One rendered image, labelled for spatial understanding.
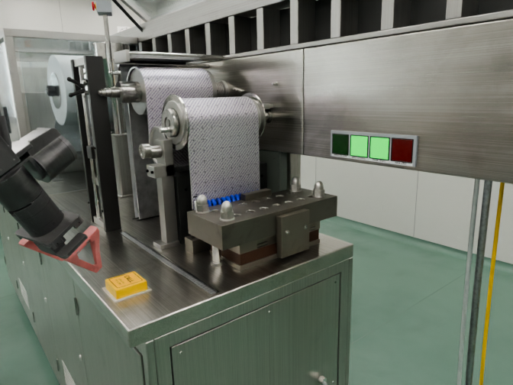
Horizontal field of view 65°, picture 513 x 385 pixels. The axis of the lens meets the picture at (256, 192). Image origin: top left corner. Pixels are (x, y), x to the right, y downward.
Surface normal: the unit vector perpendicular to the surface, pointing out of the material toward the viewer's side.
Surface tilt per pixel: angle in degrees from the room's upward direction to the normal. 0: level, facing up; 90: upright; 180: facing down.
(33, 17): 90
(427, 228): 90
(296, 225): 90
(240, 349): 90
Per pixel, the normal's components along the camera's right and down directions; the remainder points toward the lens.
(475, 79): -0.78, 0.17
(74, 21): 0.62, 0.17
